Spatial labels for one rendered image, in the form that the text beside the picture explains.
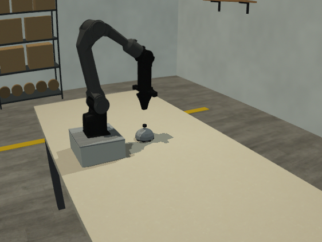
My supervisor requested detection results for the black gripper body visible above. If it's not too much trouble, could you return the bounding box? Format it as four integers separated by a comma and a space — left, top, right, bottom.
132, 79, 158, 97

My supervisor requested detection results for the grey dome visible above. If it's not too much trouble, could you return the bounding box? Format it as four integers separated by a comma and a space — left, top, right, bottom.
135, 124, 154, 142

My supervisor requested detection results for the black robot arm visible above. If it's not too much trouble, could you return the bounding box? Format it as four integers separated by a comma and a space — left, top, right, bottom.
76, 19, 155, 138

